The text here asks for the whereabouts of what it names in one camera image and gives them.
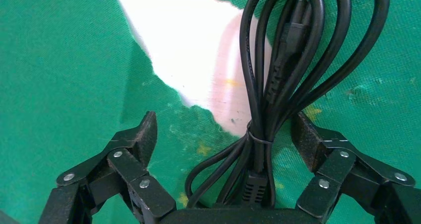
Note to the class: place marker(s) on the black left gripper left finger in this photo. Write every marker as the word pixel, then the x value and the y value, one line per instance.
pixel 125 170

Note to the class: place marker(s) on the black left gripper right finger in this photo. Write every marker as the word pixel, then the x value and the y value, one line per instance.
pixel 342 170

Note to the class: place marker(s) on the green table cloth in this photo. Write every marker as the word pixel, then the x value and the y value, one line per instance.
pixel 56 58

